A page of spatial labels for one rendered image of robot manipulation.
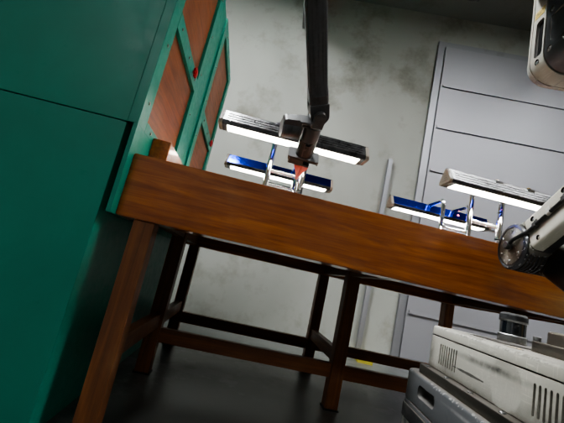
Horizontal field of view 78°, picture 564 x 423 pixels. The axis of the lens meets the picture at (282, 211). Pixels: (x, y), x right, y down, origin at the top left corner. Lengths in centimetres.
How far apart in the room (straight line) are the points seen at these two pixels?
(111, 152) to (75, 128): 12
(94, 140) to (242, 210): 45
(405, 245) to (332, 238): 23
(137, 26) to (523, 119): 370
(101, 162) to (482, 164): 342
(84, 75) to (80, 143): 20
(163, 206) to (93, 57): 48
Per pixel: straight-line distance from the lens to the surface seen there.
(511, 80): 440
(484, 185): 170
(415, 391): 111
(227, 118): 143
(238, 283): 332
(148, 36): 122
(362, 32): 425
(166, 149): 123
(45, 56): 127
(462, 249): 123
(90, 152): 111
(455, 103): 403
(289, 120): 108
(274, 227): 103
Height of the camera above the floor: 51
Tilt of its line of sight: 10 degrees up
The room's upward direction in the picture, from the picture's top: 13 degrees clockwise
